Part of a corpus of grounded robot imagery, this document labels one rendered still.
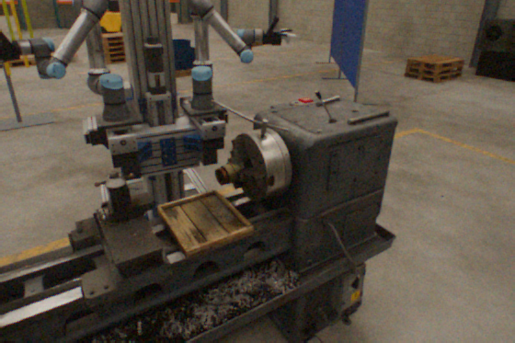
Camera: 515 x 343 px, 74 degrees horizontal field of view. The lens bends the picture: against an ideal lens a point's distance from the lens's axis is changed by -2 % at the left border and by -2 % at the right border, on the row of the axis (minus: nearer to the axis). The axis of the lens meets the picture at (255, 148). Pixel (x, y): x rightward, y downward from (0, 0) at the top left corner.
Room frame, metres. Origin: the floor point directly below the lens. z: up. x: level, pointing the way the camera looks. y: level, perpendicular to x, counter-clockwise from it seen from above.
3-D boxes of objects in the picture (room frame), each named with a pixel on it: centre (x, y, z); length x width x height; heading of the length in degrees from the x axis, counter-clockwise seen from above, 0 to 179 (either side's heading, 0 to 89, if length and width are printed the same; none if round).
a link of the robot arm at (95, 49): (1.91, 0.86, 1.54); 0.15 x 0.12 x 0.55; 47
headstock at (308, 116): (1.64, -0.34, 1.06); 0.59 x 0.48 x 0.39; 122
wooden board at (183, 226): (1.26, 0.22, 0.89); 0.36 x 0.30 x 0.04; 32
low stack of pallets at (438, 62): (8.42, -4.32, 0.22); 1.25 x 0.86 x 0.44; 127
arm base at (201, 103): (2.03, 0.32, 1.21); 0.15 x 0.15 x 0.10
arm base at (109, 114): (1.82, 0.76, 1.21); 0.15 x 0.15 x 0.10
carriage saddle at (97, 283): (1.07, 0.54, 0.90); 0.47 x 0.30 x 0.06; 32
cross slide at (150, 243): (1.11, 0.50, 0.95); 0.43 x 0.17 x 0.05; 32
